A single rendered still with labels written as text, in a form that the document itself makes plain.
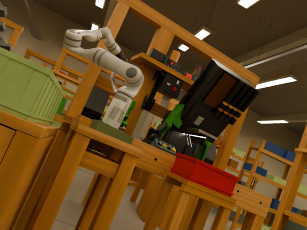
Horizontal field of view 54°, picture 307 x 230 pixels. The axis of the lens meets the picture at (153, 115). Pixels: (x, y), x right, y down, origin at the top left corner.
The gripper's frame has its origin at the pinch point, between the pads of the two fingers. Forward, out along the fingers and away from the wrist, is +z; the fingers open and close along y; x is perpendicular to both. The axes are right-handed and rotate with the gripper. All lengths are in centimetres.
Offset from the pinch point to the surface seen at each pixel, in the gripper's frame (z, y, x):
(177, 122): 32, -41, -21
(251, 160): 851, 264, -71
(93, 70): -1.7, 5.4, 25.4
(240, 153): 813, 284, -46
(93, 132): -46, -84, 1
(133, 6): -8, 49, -17
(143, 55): 8.7, 10.4, -11.9
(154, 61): 16.7, 8.3, -17.2
